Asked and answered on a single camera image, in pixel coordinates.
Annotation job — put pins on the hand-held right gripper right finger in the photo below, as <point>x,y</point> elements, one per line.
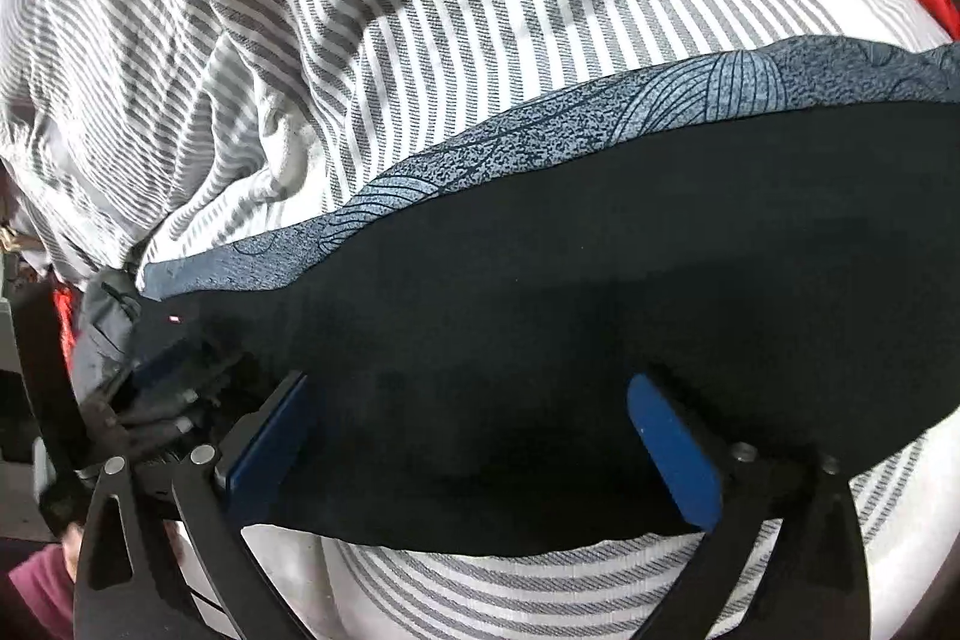
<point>671,452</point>

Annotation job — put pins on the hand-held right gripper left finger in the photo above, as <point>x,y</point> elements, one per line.
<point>270,437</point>

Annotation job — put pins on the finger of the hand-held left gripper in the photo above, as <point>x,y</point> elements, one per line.
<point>176,366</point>
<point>157,430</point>

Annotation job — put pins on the black pants with patterned waistband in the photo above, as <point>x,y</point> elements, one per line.
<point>525,310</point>

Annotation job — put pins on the person's left forearm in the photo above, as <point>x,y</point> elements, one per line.
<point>45,599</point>

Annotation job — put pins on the grey garment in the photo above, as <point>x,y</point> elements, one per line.
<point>105,325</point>

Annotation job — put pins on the red cloth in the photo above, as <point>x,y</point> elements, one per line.
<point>64,314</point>

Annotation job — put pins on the grey striped quilt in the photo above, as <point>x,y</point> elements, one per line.
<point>112,85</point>

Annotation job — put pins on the white striped bed sheet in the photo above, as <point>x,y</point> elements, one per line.
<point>487,85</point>

